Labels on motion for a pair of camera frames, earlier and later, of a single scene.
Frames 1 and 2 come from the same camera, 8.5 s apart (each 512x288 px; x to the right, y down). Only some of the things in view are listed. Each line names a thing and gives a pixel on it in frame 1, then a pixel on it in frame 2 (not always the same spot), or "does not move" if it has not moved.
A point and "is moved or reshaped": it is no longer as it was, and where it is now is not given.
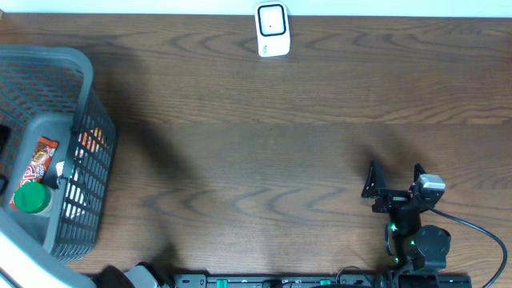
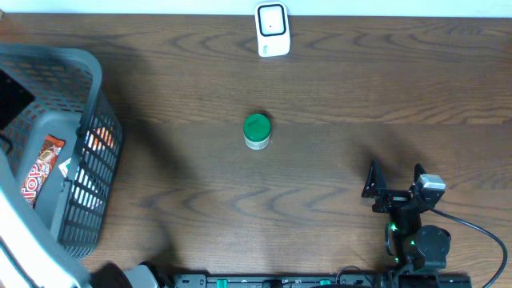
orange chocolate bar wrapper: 38,165 is moved or reshaped
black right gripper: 393,198 does not move
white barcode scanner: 273,29 does not move
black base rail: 321,281 does not move
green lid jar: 35,198 -> 257,131
